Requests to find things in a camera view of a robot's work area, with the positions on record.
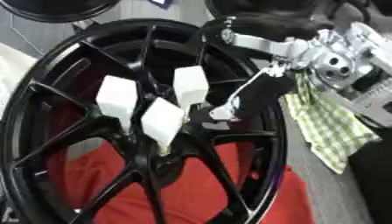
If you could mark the black spoked wheel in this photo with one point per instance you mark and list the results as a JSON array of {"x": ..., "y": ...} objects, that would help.
[{"x": 127, "y": 175}]

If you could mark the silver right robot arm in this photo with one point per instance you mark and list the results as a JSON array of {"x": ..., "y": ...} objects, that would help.
[{"x": 352, "y": 67}]

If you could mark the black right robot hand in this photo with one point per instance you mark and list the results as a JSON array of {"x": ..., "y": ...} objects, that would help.
[{"x": 270, "y": 26}]

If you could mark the black round wheel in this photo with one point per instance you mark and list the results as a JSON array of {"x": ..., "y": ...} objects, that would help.
[
  {"x": 56, "y": 10},
  {"x": 214, "y": 7}
]

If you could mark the green white checked cloth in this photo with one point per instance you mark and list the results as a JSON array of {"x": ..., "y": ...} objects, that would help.
[{"x": 326, "y": 125}]

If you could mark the white object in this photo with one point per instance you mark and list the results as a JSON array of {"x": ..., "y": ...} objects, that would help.
[{"x": 13, "y": 75}]

